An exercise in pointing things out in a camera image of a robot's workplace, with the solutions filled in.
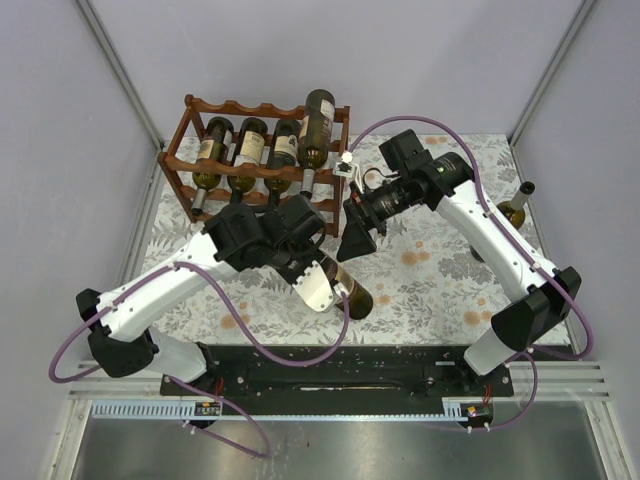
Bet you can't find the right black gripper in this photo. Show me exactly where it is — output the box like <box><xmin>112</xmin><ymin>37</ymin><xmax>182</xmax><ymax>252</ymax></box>
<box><xmin>336</xmin><ymin>174</ymin><xmax>415</xmax><ymax>264</ymax></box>

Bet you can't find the wine bottle brown label front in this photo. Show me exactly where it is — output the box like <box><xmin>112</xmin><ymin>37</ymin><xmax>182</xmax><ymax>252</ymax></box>
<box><xmin>317</xmin><ymin>252</ymin><xmax>374</xmax><ymax>320</ymax></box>

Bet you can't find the wine bottle brown label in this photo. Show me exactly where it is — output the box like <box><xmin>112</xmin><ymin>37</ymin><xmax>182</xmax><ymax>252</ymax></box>
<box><xmin>298</xmin><ymin>89</ymin><xmax>335</xmax><ymax>199</ymax></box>
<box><xmin>317</xmin><ymin>252</ymin><xmax>374</xmax><ymax>320</ymax></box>

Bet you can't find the wine bottle brown label back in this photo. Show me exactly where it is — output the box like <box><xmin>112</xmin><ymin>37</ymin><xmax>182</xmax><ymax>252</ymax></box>
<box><xmin>298</xmin><ymin>89</ymin><xmax>335</xmax><ymax>199</ymax></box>

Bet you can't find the brown wooden wine rack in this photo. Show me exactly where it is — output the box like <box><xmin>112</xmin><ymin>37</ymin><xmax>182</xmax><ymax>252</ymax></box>
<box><xmin>157</xmin><ymin>94</ymin><xmax>350</xmax><ymax>237</ymax></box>

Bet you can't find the green wine bottle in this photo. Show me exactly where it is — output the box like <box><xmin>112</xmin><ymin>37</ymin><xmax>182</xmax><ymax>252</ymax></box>
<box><xmin>191</xmin><ymin>116</ymin><xmax>234</xmax><ymax>216</ymax></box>

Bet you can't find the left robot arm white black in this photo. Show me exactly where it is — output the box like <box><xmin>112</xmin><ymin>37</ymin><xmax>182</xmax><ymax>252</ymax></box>
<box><xmin>77</xmin><ymin>195</ymin><xmax>336</xmax><ymax>395</ymax></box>

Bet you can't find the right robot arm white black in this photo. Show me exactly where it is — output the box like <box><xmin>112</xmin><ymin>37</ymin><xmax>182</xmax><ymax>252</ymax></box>
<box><xmin>337</xmin><ymin>130</ymin><xmax>581</xmax><ymax>396</ymax></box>

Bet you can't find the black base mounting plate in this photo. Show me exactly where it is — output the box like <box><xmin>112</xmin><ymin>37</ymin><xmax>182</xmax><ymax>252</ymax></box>
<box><xmin>188</xmin><ymin>345</ymin><xmax>514</xmax><ymax>398</ymax></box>

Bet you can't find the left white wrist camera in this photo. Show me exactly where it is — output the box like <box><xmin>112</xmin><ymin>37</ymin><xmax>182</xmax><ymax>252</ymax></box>
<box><xmin>293</xmin><ymin>260</ymin><xmax>337</xmax><ymax>312</ymax></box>

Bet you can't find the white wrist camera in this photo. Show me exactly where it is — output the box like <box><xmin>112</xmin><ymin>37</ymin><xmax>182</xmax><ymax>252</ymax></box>
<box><xmin>333</xmin><ymin>151</ymin><xmax>362</xmax><ymax>185</ymax></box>
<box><xmin>293</xmin><ymin>260</ymin><xmax>337</xmax><ymax>312</ymax></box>

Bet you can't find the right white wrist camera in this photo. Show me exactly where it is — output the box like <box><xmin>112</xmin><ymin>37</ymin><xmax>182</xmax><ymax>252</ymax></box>
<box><xmin>333</xmin><ymin>151</ymin><xmax>362</xmax><ymax>185</ymax></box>

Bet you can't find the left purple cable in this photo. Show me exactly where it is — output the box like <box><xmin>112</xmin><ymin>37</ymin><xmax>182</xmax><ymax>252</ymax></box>
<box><xmin>47</xmin><ymin>259</ymin><xmax>351</xmax><ymax>459</ymax></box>

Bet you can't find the purple cable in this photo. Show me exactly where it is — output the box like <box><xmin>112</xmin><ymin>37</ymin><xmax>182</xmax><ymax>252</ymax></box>
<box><xmin>347</xmin><ymin>115</ymin><xmax>595</xmax><ymax>434</ymax></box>
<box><xmin>47</xmin><ymin>259</ymin><xmax>351</xmax><ymax>459</ymax></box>

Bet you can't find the white slotted cable duct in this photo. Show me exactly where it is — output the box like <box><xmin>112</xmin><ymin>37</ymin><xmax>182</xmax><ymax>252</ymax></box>
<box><xmin>91</xmin><ymin>399</ymin><xmax>493</xmax><ymax>423</ymax></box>

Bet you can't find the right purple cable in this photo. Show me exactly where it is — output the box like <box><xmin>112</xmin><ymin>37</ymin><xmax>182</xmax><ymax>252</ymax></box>
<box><xmin>347</xmin><ymin>115</ymin><xmax>595</xmax><ymax>434</ymax></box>

